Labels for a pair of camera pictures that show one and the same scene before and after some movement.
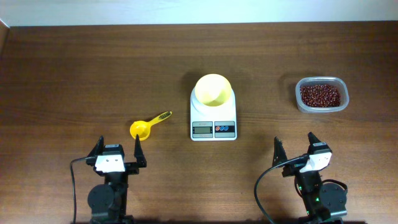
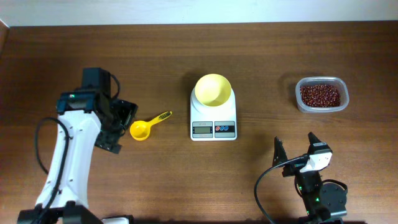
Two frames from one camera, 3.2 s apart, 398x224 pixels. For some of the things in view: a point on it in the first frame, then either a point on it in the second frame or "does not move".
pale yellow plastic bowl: x=212 y=89 does not move
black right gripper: x=293 y=167 does not move
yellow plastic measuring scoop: x=142 y=128 does not move
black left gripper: x=140 y=156 -> x=111 y=140
